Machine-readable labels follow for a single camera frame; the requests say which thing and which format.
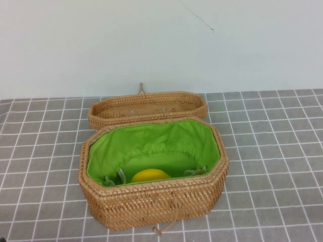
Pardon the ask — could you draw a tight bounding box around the green fabric basket liner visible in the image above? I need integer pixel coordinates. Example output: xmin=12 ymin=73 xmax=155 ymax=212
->
xmin=86 ymin=121 xmax=220 ymax=188

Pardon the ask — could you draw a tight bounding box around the yellow lemon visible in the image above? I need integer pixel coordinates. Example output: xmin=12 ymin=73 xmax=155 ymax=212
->
xmin=131 ymin=168 xmax=172 ymax=184

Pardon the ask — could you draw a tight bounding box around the woven rattan basket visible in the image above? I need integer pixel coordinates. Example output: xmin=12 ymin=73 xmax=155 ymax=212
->
xmin=78 ymin=116 xmax=230 ymax=231

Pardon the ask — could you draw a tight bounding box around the cord with wooden toggle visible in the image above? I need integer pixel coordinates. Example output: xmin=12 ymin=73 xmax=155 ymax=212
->
xmin=151 ymin=194 xmax=178 ymax=237

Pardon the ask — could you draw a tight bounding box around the pale liner drawstring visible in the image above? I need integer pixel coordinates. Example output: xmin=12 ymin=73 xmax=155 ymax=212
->
xmin=103 ymin=168 xmax=126 ymax=187
xmin=184 ymin=165 xmax=208 ymax=177

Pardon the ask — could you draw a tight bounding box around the grey checked tablecloth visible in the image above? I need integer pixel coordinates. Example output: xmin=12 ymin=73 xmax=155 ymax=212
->
xmin=0 ymin=89 xmax=323 ymax=242

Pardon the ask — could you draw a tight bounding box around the woven rattan basket lid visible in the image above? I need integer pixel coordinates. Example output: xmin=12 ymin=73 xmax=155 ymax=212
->
xmin=88 ymin=91 xmax=209 ymax=130

